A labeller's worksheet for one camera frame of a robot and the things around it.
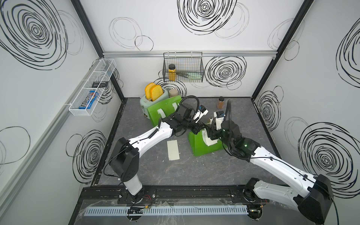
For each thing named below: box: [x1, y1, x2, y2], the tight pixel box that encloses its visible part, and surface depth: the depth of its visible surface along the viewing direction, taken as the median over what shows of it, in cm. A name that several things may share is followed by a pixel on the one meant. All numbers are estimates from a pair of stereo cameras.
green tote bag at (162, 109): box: [147, 95, 182, 127], surface depth 88 cm
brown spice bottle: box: [217, 96, 225, 110], surface depth 111 cm
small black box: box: [91, 81, 109, 88], surface depth 80 cm
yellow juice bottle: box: [168, 63, 177, 82], surface depth 87 cm
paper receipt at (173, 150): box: [166, 139, 180, 161], surface depth 93 cm
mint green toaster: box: [139, 82, 170, 120], surface depth 99 cm
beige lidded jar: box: [168, 89, 179, 98], surface depth 121 cm
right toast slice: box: [150, 84, 164, 102], surface depth 99 cm
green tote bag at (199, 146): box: [187, 130, 224, 157], surface depth 82 cm
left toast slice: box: [144, 82, 156, 100], surface depth 98 cm
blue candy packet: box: [78, 90, 100, 110], surface depth 72 cm
